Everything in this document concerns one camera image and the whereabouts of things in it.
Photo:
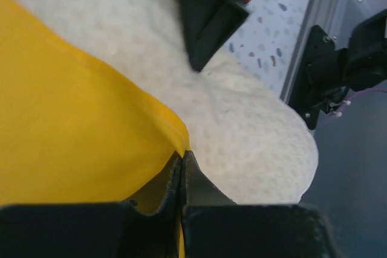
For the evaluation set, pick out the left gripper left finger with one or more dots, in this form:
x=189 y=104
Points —
x=143 y=225

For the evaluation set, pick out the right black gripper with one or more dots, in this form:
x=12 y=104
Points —
x=207 y=25

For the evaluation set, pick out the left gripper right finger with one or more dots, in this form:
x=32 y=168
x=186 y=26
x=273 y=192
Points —
x=215 y=226

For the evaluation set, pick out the cream yellow-edged pillow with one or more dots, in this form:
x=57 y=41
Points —
x=253 y=147

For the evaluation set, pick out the yellow pillowcase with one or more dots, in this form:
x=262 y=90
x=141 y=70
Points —
x=73 y=129

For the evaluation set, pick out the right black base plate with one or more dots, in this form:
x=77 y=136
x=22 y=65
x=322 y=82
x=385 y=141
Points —
x=320 y=72

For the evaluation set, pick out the aluminium mounting rail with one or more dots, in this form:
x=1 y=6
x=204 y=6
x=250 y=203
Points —
x=318 y=12

